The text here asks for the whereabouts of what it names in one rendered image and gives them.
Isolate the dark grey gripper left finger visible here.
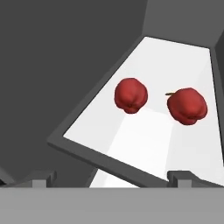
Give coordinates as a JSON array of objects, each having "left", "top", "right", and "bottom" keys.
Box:
[{"left": 8, "top": 170, "right": 58, "bottom": 189}]

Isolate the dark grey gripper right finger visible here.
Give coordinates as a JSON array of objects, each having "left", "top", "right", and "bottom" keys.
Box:
[{"left": 166, "top": 170, "right": 224, "bottom": 189}]

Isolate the red bell pepper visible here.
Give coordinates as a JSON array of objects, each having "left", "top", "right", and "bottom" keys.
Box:
[
  {"left": 164, "top": 87, "right": 209, "bottom": 126},
  {"left": 114, "top": 77, "right": 149, "bottom": 115}
]

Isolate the grey freezer drawer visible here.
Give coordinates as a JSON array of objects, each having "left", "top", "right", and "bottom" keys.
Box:
[{"left": 46, "top": 35, "right": 224, "bottom": 189}]

